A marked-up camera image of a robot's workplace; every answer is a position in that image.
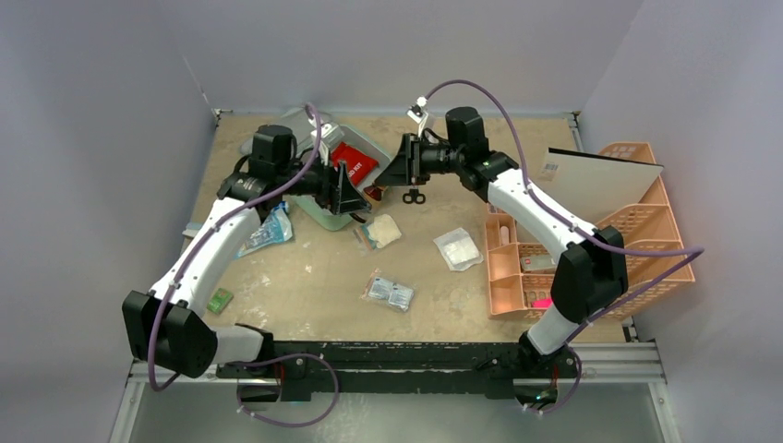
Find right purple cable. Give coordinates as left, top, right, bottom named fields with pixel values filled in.
left=422, top=79, right=705, bottom=417

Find mint green storage case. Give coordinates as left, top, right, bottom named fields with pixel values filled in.
left=238, top=107, right=396, bottom=233

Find pink marker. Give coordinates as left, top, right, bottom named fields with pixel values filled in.
left=531, top=298, right=552, bottom=309

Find black handled scissors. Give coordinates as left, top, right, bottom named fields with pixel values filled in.
left=403, top=186, right=427, bottom=204

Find white gauze pad packet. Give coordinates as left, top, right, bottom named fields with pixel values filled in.
left=433, top=228, right=484, bottom=271

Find blue white plastic bag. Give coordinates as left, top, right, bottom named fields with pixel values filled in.
left=236, top=201, right=294, bottom=258

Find beige gauze packet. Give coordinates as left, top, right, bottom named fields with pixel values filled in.
left=353, top=214, right=403, bottom=251

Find clear bag alcohol wipes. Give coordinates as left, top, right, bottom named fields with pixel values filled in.
left=360, top=269, right=416, bottom=313

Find red first aid pouch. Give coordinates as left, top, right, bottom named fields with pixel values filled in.
left=331, top=142, right=379, bottom=186

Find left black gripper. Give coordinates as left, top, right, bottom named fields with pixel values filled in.
left=276, top=149, right=369, bottom=213

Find black metal base frame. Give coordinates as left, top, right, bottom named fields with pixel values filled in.
left=216, top=340, right=580, bottom=405

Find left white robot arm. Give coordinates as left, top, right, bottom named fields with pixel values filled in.
left=122, top=124, right=371, bottom=377

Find small green packet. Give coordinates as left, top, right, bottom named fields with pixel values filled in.
left=206, top=288, right=234, bottom=315

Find brown bottle orange cap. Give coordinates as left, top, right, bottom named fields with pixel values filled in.
left=364, top=186, right=385, bottom=204

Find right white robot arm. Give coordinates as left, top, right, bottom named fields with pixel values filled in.
left=375, top=105, right=629, bottom=376

